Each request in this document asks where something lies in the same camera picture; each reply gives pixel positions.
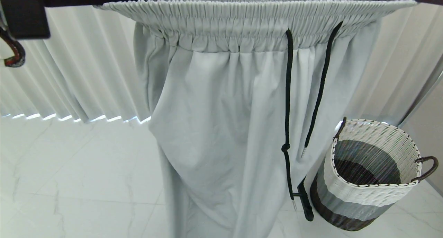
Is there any white laundry basket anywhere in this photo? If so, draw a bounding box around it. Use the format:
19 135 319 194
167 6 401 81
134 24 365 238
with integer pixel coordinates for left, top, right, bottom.
310 117 439 231

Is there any white curtain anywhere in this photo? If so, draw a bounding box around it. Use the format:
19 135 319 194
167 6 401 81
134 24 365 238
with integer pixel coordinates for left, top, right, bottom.
0 2 443 127

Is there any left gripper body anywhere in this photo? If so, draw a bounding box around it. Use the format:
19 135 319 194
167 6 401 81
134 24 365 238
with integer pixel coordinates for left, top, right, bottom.
0 0 51 39

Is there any black clothes rack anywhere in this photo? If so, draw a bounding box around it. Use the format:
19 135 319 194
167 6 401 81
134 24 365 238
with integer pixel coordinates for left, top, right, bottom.
292 177 314 222

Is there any pale grey garment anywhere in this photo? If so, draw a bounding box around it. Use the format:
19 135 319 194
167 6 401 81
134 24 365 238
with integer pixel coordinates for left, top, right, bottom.
93 0 419 238

